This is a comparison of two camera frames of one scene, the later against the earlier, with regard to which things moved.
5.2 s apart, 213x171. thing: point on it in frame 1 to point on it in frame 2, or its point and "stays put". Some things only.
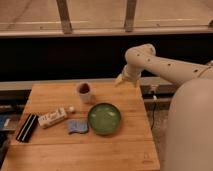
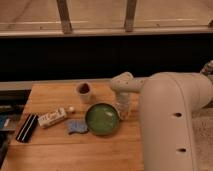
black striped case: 27,128 stays put
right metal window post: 130,15 stays put
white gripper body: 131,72 to 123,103
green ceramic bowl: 104,118 stays put
